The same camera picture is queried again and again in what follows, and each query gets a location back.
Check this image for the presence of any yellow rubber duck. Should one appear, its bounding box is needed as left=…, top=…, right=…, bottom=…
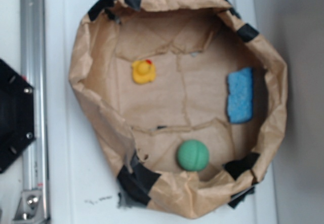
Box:
left=131, top=59, right=156, bottom=84

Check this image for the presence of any green dimpled ball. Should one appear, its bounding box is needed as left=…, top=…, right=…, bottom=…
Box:
left=177, top=139, right=210, bottom=171

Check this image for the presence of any brown paper bag bin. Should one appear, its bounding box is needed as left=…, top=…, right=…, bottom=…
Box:
left=69, top=0, right=288, bottom=218

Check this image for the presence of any blue sponge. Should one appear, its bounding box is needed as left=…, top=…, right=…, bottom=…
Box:
left=226, top=67, right=254, bottom=124

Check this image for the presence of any aluminium extrusion rail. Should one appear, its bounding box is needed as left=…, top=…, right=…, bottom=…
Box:
left=20, top=0, right=50, bottom=223

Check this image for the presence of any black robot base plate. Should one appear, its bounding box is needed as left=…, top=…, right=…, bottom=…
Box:
left=1, top=60, right=35, bottom=173

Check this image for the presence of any metal corner bracket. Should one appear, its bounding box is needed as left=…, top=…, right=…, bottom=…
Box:
left=12, top=190, right=46, bottom=223

